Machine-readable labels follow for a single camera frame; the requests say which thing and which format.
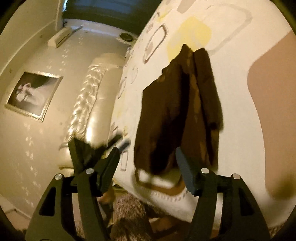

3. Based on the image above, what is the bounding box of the white wall air conditioner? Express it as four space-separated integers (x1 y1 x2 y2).
48 27 72 48

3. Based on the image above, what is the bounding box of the small round desk fan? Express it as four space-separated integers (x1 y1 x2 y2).
116 32 138 45

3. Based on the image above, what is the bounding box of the dark green curtain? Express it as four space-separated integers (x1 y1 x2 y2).
63 0 162 35

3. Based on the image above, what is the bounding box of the dark brown plaid sweater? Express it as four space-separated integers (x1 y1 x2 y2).
134 45 223 175

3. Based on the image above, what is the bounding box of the patterned floor rug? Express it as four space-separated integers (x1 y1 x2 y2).
97 192 171 240

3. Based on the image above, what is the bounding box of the framed wedding photo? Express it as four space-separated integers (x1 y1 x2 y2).
4 71 63 122

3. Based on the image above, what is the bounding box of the cream tufted leather headboard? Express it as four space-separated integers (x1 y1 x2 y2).
58 53 125 176

